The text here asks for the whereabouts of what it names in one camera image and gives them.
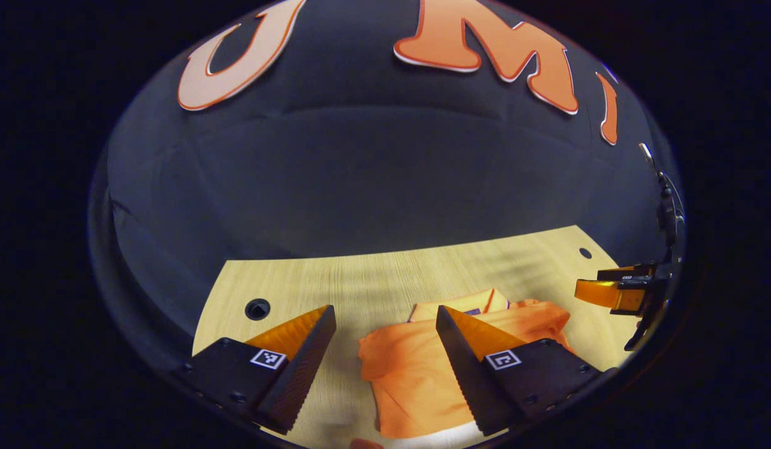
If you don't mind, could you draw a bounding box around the black backdrop cloth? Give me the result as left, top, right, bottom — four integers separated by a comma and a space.
89, 0, 686, 375

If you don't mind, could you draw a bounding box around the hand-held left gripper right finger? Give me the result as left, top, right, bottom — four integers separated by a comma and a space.
435, 304, 618, 437

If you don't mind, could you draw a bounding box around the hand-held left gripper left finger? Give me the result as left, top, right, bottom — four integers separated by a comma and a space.
173, 304, 337, 436

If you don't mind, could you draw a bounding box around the orange polo T-shirt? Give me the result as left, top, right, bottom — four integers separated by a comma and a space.
359, 288, 576, 440

